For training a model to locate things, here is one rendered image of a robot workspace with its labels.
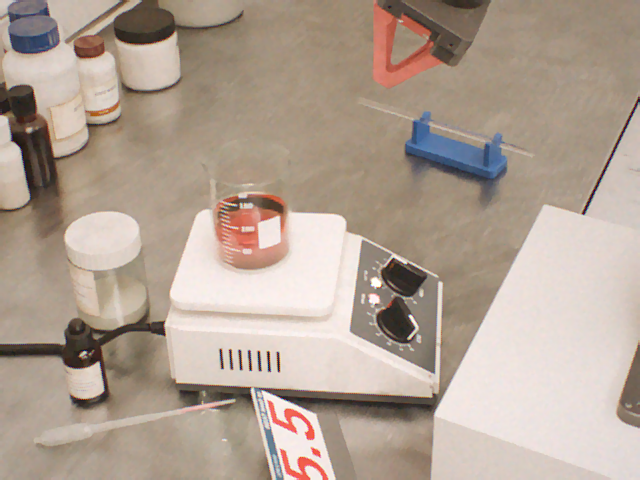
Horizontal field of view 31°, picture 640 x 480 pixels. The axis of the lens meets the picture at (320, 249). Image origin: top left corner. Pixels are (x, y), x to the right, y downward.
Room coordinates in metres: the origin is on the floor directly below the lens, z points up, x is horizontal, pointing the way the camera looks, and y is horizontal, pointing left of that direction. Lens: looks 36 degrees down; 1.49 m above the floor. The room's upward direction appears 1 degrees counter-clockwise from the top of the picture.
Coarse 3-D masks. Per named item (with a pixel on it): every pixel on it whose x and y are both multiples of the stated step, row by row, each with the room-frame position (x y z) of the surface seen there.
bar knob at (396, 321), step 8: (392, 304) 0.66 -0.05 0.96; (400, 304) 0.65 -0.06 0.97; (384, 312) 0.66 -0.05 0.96; (392, 312) 0.65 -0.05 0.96; (400, 312) 0.65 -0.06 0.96; (408, 312) 0.65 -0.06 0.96; (384, 320) 0.65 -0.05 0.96; (392, 320) 0.65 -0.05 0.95; (400, 320) 0.64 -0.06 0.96; (408, 320) 0.64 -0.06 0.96; (384, 328) 0.64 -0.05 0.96; (392, 328) 0.64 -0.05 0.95; (400, 328) 0.64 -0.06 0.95; (408, 328) 0.64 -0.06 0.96; (416, 328) 0.64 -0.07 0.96; (392, 336) 0.64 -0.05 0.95; (400, 336) 0.64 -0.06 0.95; (408, 336) 0.64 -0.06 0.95
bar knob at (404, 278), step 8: (392, 256) 0.71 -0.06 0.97; (392, 264) 0.70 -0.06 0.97; (400, 264) 0.70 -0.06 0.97; (408, 264) 0.71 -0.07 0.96; (384, 272) 0.70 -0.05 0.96; (392, 272) 0.70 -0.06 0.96; (400, 272) 0.70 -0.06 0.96; (408, 272) 0.70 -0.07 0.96; (416, 272) 0.70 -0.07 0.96; (424, 272) 0.70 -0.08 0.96; (384, 280) 0.70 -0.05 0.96; (392, 280) 0.70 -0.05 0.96; (400, 280) 0.70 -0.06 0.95; (408, 280) 0.70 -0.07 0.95; (416, 280) 0.70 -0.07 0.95; (424, 280) 0.70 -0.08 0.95; (392, 288) 0.69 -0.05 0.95; (400, 288) 0.69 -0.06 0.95; (408, 288) 0.70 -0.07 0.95; (416, 288) 0.70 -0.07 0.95
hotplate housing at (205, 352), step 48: (192, 336) 0.63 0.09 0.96; (240, 336) 0.63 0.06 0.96; (288, 336) 0.62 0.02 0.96; (336, 336) 0.62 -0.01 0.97; (192, 384) 0.64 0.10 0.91; (240, 384) 0.63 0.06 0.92; (288, 384) 0.62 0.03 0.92; (336, 384) 0.62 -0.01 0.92; (384, 384) 0.61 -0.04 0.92; (432, 384) 0.61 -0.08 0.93
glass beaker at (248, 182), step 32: (224, 160) 0.72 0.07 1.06; (256, 160) 0.72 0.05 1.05; (288, 160) 0.70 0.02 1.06; (224, 192) 0.67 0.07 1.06; (256, 192) 0.67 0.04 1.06; (288, 192) 0.69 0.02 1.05; (224, 224) 0.67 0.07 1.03; (256, 224) 0.67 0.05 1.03; (288, 224) 0.68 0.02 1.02; (224, 256) 0.67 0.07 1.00; (256, 256) 0.67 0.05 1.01; (288, 256) 0.68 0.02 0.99
